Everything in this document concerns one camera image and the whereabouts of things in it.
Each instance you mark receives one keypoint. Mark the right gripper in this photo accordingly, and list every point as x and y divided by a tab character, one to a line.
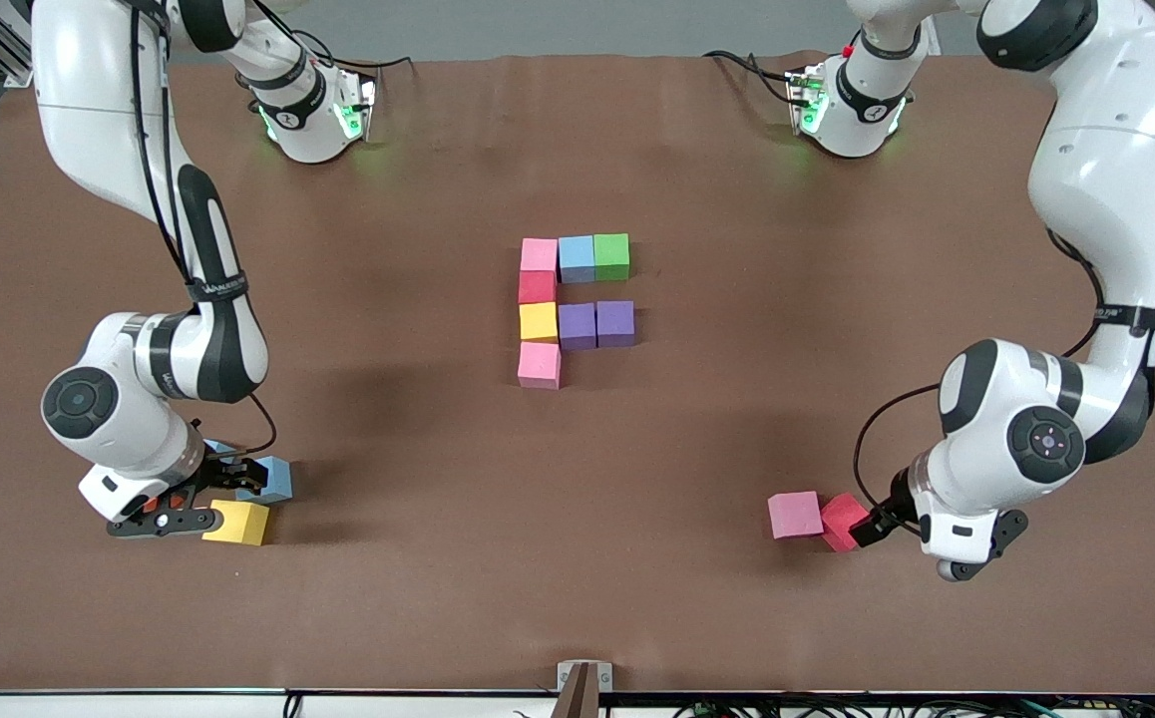
221	471

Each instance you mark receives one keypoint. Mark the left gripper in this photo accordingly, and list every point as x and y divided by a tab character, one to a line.
895	507

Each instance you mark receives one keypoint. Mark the red foam block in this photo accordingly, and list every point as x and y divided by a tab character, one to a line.
840	522
538	287

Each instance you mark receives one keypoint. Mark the yellow foam block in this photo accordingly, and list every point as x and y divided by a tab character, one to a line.
238	524
540	322

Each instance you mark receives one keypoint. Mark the blue foam block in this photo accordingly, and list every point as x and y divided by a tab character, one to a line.
276	481
218	449
577	259

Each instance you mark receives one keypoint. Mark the pink foam block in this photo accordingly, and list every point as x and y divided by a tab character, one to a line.
795	515
539	365
540	254

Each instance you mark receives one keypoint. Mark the purple foam block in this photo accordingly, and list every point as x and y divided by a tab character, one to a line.
615	324
577	326

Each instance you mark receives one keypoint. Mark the green foam block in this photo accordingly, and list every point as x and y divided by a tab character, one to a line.
612	256

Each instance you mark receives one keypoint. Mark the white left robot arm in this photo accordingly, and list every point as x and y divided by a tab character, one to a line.
1106	170

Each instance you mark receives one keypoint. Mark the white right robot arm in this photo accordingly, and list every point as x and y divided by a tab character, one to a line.
99	120

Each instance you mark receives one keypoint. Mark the table cover mat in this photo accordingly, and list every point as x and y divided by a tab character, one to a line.
577	499

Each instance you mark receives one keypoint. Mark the grey metal bracket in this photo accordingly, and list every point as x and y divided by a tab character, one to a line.
584	678

